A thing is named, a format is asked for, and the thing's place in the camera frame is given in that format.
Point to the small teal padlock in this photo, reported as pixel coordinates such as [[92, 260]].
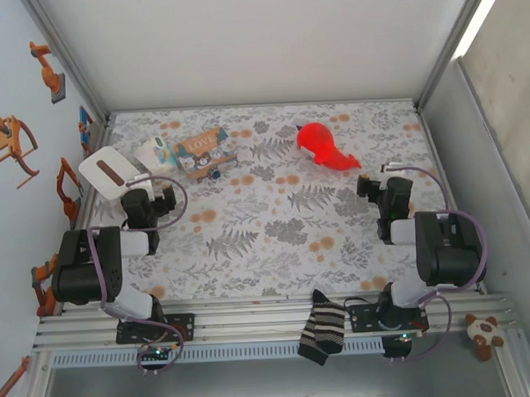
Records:
[[214, 173]]

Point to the LOVE bear print tin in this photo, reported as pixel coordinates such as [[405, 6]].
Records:
[[206, 152]]

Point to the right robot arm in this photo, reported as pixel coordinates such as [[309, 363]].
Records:
[[452, 256]]

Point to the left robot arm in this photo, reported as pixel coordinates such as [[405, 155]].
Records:
[[88, 276]]

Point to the white tissue pack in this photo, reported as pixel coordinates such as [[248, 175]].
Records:
[[155, 155]]

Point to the red plush toy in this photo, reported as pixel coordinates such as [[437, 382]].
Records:
[[322, 143]]

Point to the white tissue box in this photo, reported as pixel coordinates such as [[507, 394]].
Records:
[[103, 170]]

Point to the floral tablecloth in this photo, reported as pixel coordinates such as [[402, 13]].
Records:
[[250, 252]]

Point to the small controller board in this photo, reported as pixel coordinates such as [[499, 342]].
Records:
[[405, 336], [157, 350]]

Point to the black white striped sock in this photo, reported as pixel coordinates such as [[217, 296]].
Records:
[[321, 332]]

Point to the brown white plush bear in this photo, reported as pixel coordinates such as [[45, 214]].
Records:
[[484, 334]]

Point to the orange claw sticker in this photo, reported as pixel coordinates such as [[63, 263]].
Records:
[[11, 139]]

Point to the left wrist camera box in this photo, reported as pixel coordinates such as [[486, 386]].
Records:
[[137, 199]]

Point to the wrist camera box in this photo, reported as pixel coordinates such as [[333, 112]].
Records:
[[400, 188], [137, 199]]

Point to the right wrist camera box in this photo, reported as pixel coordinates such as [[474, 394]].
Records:
[[400, 188]]

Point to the blue orange wall sticker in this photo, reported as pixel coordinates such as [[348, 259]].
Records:
[[85, 127]]

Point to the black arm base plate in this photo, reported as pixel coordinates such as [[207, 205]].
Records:
[[363, 321], [182, 327]]

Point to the thin aluminium rail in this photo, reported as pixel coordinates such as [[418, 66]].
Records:
[[261, 106]]

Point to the aluminium frame rail bundle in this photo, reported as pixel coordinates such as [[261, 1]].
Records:
[[253, 322]]

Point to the aluminium frame post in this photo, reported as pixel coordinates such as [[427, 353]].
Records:
[[453, 36], [66, 53]]

